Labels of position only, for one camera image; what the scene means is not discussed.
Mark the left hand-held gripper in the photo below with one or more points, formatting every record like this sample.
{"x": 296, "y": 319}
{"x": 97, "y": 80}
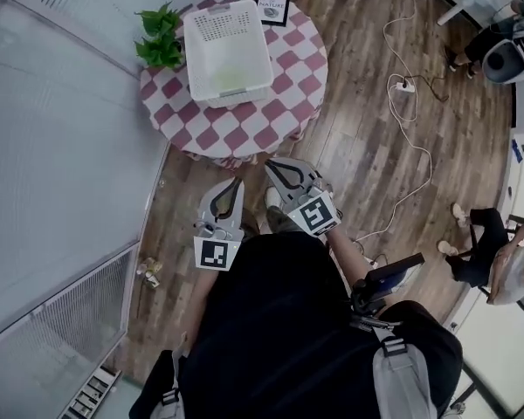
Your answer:
{"x": 211, "y": 253}

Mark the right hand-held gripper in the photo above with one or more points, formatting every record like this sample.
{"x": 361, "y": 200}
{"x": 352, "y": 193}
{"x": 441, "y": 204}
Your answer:
{"x": 316, "y": 216}

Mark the white plastic basket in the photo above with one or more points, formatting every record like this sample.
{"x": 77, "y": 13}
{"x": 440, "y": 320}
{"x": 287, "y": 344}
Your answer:
{"x": 227, "y": 50}

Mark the person's left forearm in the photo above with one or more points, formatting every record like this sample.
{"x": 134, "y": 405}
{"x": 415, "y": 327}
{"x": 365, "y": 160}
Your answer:
{"x": 203, "y": 304}

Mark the person's right forearm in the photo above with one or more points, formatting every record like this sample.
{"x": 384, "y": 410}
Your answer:
{"x": 347, "y": 256}

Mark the person's white shoe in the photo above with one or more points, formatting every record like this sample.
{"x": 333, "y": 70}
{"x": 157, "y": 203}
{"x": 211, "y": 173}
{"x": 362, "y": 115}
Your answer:
{"x": 273, "y": 197}

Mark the person's olive trouser leg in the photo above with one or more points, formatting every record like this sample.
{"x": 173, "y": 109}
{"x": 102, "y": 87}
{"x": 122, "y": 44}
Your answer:
{"x": 278, "y": 220}

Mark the yellow floor litter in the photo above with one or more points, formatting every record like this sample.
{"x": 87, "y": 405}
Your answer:
{"x": 150, "y": 273}

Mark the person's black shirt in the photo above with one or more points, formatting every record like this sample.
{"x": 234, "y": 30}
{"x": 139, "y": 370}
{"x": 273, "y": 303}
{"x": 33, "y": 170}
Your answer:
{"x": 279, "y": 330}

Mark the black framed picture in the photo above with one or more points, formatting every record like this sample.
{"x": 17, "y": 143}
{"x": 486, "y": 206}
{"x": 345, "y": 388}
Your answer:
{"x": 273, "y": 8}

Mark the green potted plant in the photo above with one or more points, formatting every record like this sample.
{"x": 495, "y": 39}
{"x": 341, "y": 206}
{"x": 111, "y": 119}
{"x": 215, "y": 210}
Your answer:
{"x": 159, "y": 42}

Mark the black white floor rack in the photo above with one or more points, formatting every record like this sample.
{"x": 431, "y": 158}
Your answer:
{"x": 91, "y": 393}

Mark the black office chair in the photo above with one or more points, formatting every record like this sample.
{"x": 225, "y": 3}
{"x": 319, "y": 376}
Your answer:
{"x": 511, "y": 295}

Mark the black tablet on mount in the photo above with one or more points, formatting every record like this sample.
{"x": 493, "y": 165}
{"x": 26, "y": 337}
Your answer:
{"x": 386, "y": 277}

